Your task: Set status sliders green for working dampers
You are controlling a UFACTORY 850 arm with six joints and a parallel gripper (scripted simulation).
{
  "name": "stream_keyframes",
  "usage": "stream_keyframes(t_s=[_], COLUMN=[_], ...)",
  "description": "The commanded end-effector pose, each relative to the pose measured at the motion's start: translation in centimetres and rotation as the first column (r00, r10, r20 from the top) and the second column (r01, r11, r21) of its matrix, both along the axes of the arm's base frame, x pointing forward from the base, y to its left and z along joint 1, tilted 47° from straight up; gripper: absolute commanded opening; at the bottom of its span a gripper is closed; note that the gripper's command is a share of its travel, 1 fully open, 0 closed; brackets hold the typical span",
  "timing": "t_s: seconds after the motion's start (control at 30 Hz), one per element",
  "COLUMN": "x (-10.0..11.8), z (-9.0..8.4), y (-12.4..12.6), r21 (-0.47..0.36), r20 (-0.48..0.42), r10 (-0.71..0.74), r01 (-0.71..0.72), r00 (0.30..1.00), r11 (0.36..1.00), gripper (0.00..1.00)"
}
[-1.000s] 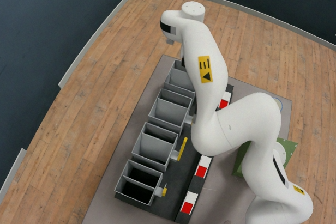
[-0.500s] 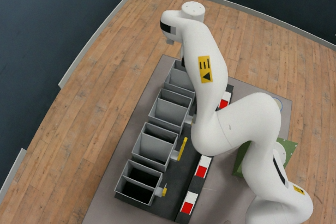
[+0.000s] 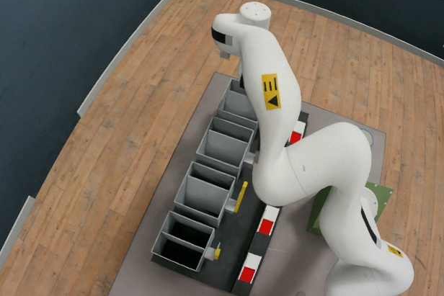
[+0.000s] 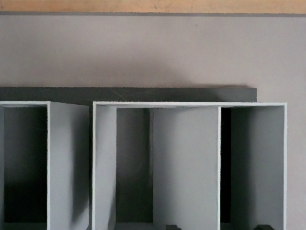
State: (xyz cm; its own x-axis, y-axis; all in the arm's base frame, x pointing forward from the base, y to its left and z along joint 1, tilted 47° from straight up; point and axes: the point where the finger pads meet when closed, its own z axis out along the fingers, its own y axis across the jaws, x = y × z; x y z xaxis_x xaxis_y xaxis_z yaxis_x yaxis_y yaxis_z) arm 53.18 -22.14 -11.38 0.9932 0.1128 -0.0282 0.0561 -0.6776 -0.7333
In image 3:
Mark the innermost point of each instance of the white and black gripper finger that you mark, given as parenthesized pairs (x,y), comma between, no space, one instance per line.
(241,82)

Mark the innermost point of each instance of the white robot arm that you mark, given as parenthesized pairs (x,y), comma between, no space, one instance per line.
(338,155)

